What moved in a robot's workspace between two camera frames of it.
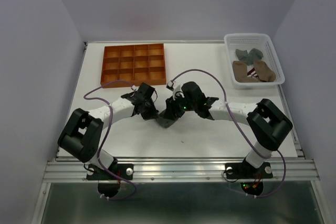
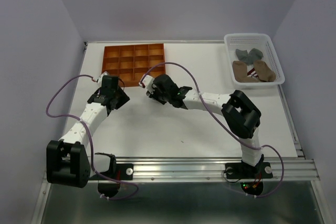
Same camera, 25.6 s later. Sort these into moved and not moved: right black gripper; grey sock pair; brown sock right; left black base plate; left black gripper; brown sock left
Moved: right black gripper; left black gripper
Not moved: left black base plate; brown sock left; brown sock right; grey sock pair
